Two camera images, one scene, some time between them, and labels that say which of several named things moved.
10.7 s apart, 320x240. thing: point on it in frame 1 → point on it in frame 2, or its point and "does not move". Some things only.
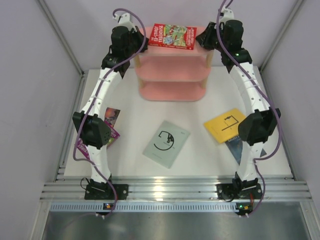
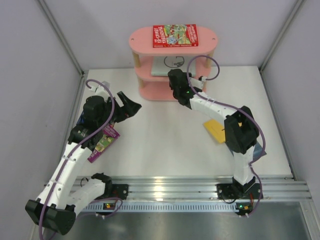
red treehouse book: (173, 36) does not move
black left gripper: (137, 35) → (130, 108)
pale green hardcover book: (166, 144) → (160, 65)
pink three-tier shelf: (167, 74) does not move
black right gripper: (204, 38) → (172, 88)
